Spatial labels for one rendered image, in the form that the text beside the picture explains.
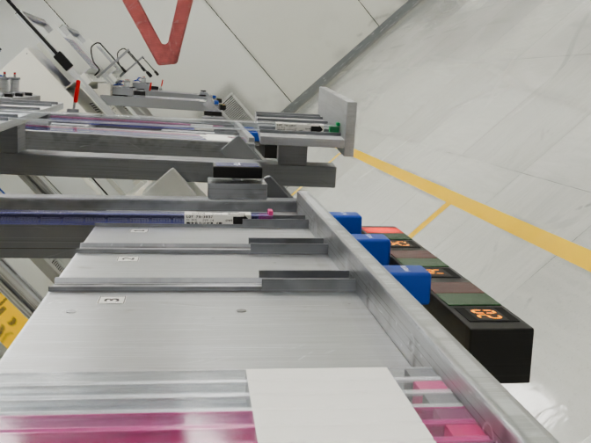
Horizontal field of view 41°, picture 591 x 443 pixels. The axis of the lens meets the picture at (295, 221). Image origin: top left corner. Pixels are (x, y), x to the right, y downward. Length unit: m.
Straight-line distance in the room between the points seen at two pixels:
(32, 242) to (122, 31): 7.46
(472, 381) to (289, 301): 0.19
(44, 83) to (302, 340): 4.83
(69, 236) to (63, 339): 0.41
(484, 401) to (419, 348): 0.08
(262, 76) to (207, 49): 0.62
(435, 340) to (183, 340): 0.13
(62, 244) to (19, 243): 0.04
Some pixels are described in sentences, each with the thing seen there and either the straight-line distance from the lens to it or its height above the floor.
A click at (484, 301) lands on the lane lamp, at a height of 0.65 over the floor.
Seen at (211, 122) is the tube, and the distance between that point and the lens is 0.98.
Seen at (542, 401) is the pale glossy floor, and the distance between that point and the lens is 1.63.
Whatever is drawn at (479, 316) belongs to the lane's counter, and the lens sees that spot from 0.50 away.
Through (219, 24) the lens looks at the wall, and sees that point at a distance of 8.22.
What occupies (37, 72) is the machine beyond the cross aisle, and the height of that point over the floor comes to 1.57.
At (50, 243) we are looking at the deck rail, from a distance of 0.82.
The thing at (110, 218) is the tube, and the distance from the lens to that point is 0.72.
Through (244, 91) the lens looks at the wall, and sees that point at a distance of 8.22.
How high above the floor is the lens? 0.88
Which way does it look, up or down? 12 degrees down
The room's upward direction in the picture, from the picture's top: 41 degrees counter-clockwise
